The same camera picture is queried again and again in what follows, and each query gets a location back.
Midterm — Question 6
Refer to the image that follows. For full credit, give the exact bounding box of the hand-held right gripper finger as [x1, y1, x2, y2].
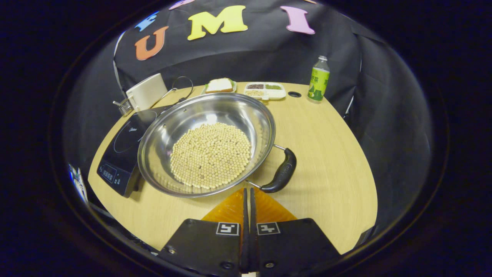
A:
[250, 188, 342, 275]
[158, 188, 249, 275]

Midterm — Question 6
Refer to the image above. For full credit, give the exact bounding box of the heap of soybeans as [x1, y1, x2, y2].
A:
[170, 123, 252, 190]

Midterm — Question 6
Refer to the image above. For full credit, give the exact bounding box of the stainless steel pot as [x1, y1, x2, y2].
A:
[137, 92, 297, 199]

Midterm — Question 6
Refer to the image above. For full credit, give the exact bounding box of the black induction cooktop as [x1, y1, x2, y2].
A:
[96, 105, 177, 199]

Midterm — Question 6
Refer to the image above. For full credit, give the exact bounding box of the white divided grain dish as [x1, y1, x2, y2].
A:
[244, 82, 287, 101]

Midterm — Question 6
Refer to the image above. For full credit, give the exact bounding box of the white sandwich plate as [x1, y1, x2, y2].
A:
[201, 78, 237, 95]

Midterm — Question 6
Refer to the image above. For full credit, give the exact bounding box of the white bread sandwich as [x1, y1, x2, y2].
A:
[205, 78, 234, 93]

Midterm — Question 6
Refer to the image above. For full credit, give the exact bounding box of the green tea bottle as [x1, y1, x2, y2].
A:
[307, 55, 331, 103]

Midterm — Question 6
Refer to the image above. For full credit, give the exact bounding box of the white toaster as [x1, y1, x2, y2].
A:
[126, 73, 168, 112]

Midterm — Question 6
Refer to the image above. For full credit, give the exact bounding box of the black power cable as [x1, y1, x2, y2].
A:
[161, 76, 194, 106]

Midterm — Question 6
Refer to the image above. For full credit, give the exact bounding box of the small wire basket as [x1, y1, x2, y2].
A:
[113, 98, 134, 117]

